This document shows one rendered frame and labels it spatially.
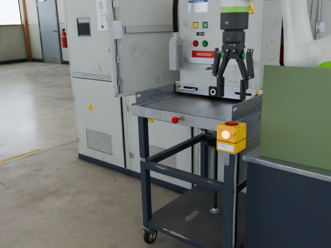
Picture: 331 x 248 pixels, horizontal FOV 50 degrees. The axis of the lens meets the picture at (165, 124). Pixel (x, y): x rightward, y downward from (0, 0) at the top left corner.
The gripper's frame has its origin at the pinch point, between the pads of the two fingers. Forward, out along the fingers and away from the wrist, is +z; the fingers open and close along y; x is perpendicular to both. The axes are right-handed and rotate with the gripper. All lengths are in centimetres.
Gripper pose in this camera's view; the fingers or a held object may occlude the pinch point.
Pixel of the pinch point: (231, 90)
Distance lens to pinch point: 126.4
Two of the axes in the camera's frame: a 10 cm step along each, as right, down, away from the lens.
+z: 0.2, 9.6, 2.8
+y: -7.8, -1.6, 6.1
